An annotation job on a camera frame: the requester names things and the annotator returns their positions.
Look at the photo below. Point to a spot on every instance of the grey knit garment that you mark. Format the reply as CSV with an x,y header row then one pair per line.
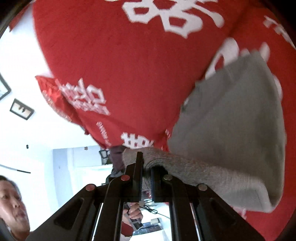
x,y
230,135

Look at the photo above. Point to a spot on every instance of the red blanket with white print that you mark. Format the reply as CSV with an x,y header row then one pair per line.
x,y
123,70

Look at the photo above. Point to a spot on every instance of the operator head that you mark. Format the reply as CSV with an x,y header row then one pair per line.
x,y
13,210

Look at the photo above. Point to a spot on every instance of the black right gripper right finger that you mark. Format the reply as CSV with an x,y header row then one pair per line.
x,y
159,190

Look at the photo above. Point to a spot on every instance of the black framed wall picture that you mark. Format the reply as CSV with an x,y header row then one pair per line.
x,y
21,110

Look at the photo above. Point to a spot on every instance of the operator left hand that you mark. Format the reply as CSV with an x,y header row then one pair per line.
x,y
133,212

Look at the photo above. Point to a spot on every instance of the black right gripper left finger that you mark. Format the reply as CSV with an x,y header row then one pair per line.
x,y
132,180

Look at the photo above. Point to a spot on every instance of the seated person in grey clothes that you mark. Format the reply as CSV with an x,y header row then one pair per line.
x,y
114,154

